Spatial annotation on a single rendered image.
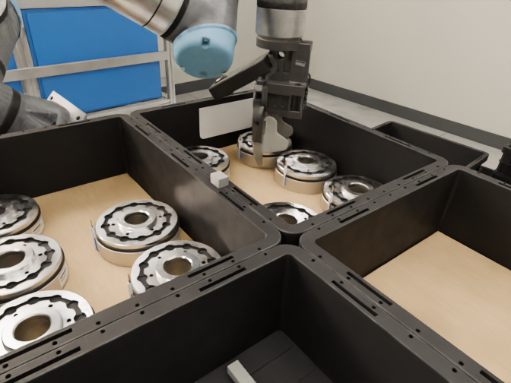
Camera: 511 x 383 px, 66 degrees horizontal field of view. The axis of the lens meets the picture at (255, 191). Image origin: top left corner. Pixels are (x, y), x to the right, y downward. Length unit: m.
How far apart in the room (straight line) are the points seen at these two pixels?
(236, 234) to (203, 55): 0.22
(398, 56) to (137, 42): 2.13
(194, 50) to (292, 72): 0.20
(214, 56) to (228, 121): 0.28
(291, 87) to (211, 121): 0.19
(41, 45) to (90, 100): 0.38
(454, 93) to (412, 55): 0.45
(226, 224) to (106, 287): 0.15
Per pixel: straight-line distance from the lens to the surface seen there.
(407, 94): 3.65
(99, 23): 2.47
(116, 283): 0.49
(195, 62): 0.51
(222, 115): 0.76
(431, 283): 0.53
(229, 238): 0.45
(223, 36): 0.50
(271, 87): 0.64
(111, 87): 2.55
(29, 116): 0.81
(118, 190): 0.66
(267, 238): 0.37
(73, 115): 0.83
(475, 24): 3.40
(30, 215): 0.58
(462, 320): 0.50
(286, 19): 0.61
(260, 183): 0.66
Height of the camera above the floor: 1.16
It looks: 31 degrees down
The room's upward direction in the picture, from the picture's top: 3 degrees clockwise
